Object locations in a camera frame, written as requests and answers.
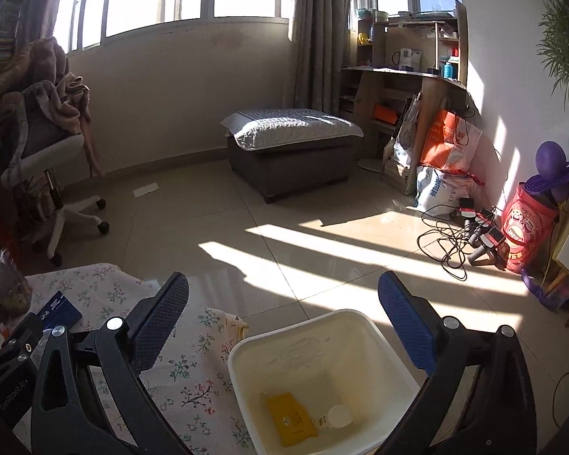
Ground clear plastic snack jar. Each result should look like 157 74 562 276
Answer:
0 248 33 323

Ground grey curtain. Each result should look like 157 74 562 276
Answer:
292 0 351 114

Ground wooden desk shelf unit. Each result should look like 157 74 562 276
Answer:
339 1 468 195

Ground grey quilted pillow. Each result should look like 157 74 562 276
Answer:
221 109 364 152

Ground white blue plastic bag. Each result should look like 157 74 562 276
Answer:
415 165 482 216

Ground red patterned bag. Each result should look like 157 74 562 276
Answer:
501 182 558 274

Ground brown blanket on chair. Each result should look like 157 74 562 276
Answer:
0 37 104 177

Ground yellow packet in bin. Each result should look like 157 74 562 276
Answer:
265 392 319 448

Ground grey ottoman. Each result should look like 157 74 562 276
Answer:
227 136 357 203

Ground white office chair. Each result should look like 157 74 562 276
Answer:
0 91 111 267

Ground green potted plant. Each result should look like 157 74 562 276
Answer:
536 0 569 109

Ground blue cardboard box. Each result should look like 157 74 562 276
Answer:
38 291 82 330

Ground white paper on floor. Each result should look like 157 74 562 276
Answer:
133 182 159 198

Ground white plastic trash bin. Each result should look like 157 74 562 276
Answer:
228 309 419 454

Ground black cables on floor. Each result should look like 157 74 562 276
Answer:
415 195 511 282

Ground orange white shopping bag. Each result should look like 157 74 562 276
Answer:
419 109 482 174

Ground purple bounce ball toy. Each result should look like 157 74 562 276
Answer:
524 141 569 203

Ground floral tablecloth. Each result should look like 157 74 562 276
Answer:
27 263 255 454

